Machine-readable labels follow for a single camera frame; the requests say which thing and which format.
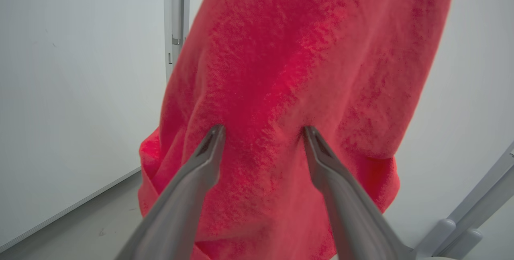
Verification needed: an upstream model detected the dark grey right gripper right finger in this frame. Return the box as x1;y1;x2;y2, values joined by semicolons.
302;125;414;260

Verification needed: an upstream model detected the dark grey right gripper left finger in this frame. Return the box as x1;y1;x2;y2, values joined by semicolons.
114;124;226;260

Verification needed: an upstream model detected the red and white garment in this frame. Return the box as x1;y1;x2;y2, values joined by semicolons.
138;0;459;260

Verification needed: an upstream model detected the grey partition bottom rail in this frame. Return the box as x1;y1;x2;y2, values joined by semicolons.
0;166;142;252

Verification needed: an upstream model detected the grey partition post with feet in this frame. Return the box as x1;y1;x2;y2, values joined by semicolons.
410;141;514;260

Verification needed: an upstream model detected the grey partition corner post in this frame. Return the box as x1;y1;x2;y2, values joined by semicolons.
163;0;192;84

